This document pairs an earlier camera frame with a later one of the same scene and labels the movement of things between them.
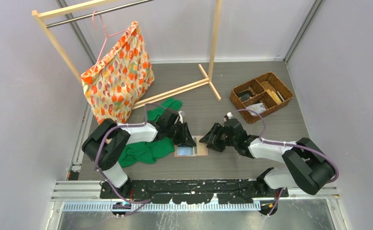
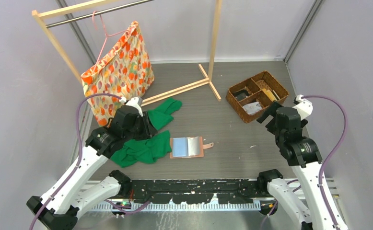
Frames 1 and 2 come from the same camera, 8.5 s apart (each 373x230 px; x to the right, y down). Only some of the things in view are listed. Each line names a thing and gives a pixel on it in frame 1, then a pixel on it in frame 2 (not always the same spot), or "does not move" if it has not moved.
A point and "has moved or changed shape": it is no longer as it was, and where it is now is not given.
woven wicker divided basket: (265, 95) has moved or changed shape
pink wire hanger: (106, 35) does not move
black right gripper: (217, 129) to (270, 110)
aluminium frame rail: (85, 196) does not move
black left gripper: (185, 138) to (148, 131)
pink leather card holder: (200, 150) does not move
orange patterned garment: (115, 85) does not move
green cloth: (147, 152) does not move
